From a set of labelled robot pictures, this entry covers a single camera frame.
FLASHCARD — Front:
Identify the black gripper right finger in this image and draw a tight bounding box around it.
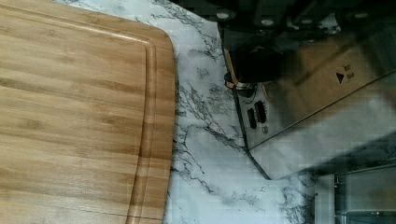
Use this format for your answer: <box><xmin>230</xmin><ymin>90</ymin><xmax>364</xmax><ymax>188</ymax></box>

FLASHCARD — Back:
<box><xmin>298</xmin><ymin>0</ymin><xmax>395</xmax><ymax>41</ymax></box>

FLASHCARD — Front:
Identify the bamboo cutting board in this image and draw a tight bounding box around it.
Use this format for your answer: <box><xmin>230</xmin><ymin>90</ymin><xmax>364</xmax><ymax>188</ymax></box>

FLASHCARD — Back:
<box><xmin>0</xmin><ymin>0</ymin><xmax>176</xmax><ymax>224</ymax></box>

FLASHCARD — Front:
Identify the stainless steel toaster oven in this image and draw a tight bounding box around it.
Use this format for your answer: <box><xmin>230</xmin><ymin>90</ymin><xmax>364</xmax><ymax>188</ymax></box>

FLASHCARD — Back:
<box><xmin>314</xmin><ymin>165</ymin><xmax>396</xmax><ymax>224</ymax></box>

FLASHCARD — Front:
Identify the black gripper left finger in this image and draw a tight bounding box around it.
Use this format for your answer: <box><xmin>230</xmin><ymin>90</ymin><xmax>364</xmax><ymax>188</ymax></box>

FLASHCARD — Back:
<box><xmin>174</xmin><ymin>0</ymin><xmax>300</xmax><ymax>84</ymax></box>

